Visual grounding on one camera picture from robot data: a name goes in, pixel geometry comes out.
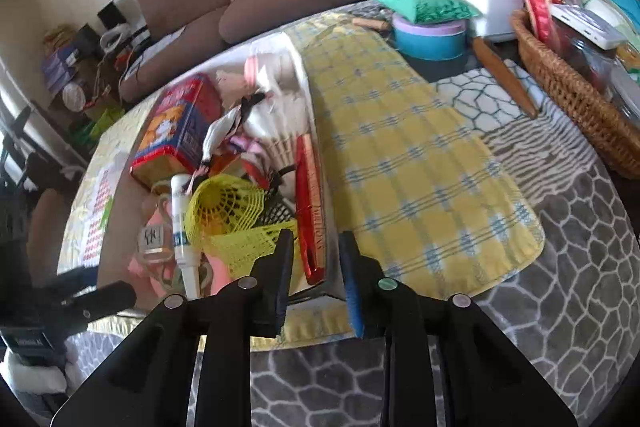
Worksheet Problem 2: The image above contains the white blue tube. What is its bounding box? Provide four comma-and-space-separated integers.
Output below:
170, 173, 201, 300

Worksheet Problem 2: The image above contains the pink patterned ribbon bow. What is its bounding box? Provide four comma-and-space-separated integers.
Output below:
193, 93, 266, 179

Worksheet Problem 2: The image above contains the white knit gloved left hand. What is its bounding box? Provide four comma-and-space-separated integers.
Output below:
1, 346, 77, 395

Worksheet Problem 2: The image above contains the grey patterned table cover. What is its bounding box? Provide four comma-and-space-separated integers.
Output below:
58, 1, 639, 426

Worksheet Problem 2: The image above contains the colourful sticker sheet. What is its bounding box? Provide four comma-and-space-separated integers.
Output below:
80, 162, 115, 267

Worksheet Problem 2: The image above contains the yellow mesh shuttlecock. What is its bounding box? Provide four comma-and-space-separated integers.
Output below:
186, 174, 266, 243

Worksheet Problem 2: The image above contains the yellow plaid table cloth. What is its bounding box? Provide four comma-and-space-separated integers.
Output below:
58, 12, 544, 351

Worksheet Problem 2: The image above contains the white cardboard storage box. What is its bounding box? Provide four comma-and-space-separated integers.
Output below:
96, 31, 342, 310

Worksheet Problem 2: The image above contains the red yellow snack box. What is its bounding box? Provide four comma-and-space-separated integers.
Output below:
130, 72, 222, 188

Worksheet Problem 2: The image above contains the white feather shuttlecock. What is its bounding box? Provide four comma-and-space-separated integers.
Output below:
244, 93, 309, 170

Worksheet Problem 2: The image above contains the wicker basket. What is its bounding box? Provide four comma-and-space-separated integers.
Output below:
510, 10, 640, 180

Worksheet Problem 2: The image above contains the blue purple round tin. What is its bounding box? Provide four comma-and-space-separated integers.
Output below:
392, 13, 466, 62

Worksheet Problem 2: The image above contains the green pouch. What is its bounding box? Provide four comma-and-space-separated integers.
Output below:
375, 0, 482, 25

